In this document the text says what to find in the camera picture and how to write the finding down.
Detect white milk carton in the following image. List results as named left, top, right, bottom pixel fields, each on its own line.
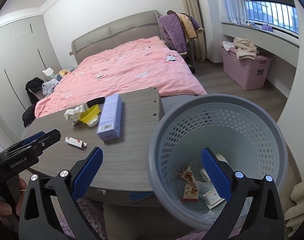
left=201, top=189, right=225, bottom=210

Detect white paper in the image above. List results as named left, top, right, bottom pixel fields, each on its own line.
left=64, top=103, right=88, bottom=126

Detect red patterned snack bag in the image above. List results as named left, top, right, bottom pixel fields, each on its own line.
left=179, top=165, right=199, bottom=202

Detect lavender long box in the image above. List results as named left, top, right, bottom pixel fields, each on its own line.
left=96, top=94, right=123, bottom=142

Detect grey perforated trash basket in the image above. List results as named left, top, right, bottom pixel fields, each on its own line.
left=147, top=94, right=288, bottom=230

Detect person's left hand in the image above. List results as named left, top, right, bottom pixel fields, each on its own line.
left=0, top=175, right=27, bottom=233

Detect black garment on floor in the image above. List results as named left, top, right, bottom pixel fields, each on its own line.
left=22, top=104, right=36, bottom=128

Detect purple fluffy rug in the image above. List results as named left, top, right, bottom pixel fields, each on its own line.
left=56, top=198, right=108, bottom=239

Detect small white red-dotted box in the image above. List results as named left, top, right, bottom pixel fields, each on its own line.
left=65, top=137, right=87, bottom=149

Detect white round cap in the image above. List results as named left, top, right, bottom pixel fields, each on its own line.
left=87, top=116, right=99, bottom=127

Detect grey-white crumpled clothes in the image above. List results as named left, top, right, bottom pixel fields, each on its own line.
left=42, top=79, right=59, bottom=96

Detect black clothes pile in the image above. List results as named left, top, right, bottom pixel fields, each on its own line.
left=25, top=77, right=44, bottom=105

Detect black small case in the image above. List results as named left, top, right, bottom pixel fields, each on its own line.
left=86, top=97, right=105, bottom=108

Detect yellow plush toy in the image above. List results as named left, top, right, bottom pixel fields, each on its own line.
left=59, top=69, right=70, bottom=77

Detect white wardrobe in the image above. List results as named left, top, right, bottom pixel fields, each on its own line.
left=0, top=16, right=61, bottom=139

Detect pink storage bin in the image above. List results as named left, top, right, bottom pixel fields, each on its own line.
left=220, top=42, right=273, bottom=90

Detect pink bed quilt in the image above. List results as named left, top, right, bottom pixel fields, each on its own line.
left=35, top=36, right=206, bottom=118

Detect beige clothes on bin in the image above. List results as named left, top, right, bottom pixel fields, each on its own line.
left=233, top=37, right=259, bottom=60

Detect white cloth on bin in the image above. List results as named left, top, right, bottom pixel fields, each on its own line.
left=222, top=41, right=234, bottom=51

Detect purple fleece garment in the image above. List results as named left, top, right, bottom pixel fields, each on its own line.
left=159, top=14, right=189, bottom=55

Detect grey bed headboard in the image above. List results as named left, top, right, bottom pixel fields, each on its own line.
left=69, top=10, right=164, bottom=64

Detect small purple windowsill item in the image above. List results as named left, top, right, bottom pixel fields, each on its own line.
left=261, top=24, right=273, bottom=32

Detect white sheer curtain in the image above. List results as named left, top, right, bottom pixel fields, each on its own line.
left=224, top=0, right=247, bottom=25

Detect window with bars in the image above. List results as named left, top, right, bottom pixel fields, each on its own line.
left=244, top=0, right=299, bottom=33

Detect beige curtain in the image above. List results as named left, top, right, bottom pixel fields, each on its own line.
left=182, top=0, right=207, bottom=61

